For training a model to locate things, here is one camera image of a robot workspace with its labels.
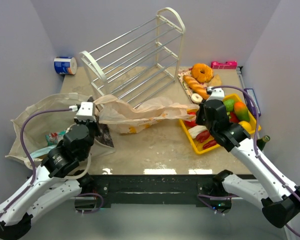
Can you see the green red snack packet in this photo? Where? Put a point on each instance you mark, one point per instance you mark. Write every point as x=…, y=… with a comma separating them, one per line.
x=54, y=138

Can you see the red lobster toy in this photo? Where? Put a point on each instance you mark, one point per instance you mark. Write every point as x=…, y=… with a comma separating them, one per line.
x=206, y=139

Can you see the orange ring doughnut bread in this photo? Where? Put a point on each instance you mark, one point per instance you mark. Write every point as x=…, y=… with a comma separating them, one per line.
x=202, y=72

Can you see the orange green mango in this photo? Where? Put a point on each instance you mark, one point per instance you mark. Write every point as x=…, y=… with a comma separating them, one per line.
x=241, y=111

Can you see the yellow plastic bin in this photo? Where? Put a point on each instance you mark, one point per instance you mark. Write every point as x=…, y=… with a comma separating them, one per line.
x=198, y=144

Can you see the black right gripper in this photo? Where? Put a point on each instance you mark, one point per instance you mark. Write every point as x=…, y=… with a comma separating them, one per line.
x=201, y=114

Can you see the green glass bottle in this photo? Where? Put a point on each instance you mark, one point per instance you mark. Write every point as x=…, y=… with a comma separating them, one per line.
x=261, y=142

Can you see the blue toilet paper roll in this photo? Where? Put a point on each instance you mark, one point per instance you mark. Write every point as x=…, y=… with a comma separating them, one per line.
x=65, y=65

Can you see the red apple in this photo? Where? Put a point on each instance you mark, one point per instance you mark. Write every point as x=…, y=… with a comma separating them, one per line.
x=191, y=123

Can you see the translucent orange plastic bag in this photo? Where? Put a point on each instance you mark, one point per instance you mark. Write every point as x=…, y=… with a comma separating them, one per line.
x=122, y=118

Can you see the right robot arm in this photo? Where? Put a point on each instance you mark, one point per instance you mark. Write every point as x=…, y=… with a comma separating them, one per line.
x=277, y=197

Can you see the pink box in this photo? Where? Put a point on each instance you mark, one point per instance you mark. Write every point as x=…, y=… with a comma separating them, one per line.
x=228, y=65

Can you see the white celery cabbage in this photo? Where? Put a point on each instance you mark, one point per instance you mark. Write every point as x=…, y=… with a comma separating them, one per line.
x=196, y=130

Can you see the white metal shoe rack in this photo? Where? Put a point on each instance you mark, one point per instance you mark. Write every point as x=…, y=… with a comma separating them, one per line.
x=140, y=63

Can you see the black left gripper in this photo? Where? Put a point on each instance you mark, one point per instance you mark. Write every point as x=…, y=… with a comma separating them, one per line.
x=93, y=127

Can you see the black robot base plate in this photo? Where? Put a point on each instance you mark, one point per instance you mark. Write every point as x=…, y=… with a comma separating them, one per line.
x=154, y=189

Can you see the purple box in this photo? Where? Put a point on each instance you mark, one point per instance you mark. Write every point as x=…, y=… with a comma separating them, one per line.
x=253, y=105

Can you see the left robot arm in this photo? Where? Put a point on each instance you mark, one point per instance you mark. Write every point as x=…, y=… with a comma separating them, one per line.
x=50, y=184

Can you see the aluminium frame rail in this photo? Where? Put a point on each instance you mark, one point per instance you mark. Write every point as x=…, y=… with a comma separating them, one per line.
x=239, y=71

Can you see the white glazed doughnut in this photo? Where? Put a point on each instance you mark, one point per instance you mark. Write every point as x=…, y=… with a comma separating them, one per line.
x=196, y=98

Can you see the tan triangular pastry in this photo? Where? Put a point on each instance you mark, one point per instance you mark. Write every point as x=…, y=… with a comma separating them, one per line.
x=215, y=81

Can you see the blue brown chips bag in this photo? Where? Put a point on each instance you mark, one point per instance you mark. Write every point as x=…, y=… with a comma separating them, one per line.
x=38, y=154

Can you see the green custard apple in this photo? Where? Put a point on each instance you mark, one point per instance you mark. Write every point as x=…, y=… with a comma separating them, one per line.
x=229, y=104

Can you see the baguette bread loaf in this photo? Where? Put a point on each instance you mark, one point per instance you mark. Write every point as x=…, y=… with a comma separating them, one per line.
x=196, y=86

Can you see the cream canvas tote bag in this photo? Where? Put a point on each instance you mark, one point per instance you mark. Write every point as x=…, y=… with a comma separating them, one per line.
x=43, y=124

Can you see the yellow lemon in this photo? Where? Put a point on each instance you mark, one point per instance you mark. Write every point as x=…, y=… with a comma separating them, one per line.
x=246, y=125

